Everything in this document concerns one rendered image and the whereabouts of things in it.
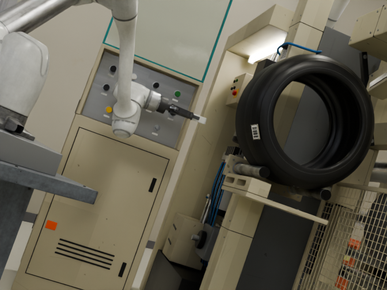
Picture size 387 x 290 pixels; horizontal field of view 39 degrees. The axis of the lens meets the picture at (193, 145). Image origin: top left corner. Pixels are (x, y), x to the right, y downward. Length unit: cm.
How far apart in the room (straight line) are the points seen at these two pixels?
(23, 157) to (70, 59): 330
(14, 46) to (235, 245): 142
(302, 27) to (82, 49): 259
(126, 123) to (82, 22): 262
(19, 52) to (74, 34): 322
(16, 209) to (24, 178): 18
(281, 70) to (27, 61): 104
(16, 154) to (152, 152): 130
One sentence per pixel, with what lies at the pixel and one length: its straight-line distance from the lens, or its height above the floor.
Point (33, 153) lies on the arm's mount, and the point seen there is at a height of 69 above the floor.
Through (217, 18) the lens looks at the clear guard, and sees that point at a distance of 291.
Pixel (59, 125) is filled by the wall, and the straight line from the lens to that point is 482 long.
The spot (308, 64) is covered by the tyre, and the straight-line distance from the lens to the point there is 225.
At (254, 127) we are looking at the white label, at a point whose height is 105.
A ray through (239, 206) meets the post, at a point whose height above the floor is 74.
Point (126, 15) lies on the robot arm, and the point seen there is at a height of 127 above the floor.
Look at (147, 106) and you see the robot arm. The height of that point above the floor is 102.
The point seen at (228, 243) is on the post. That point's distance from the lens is 254.
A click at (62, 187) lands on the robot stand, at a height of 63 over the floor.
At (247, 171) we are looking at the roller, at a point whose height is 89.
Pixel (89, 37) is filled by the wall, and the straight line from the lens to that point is 489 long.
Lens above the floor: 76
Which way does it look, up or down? 4 degrees up
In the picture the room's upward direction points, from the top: 19 degrees clockwise
